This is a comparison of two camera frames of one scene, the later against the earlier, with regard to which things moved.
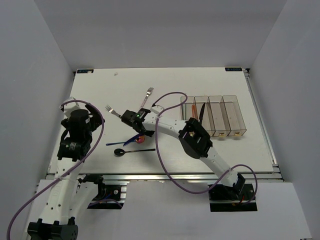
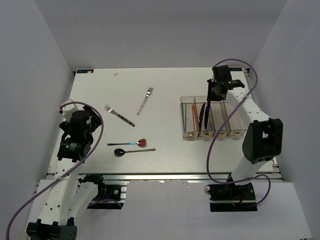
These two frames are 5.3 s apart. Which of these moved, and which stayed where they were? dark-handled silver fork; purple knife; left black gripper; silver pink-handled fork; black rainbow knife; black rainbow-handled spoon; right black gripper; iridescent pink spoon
Moved: purple knife; iridescent pink spoon; right black gripper
Stayed: black rainbow-handled spoon; dark-handled silver fork; silver pink-handled fork; black rainbow knife; left black gripper
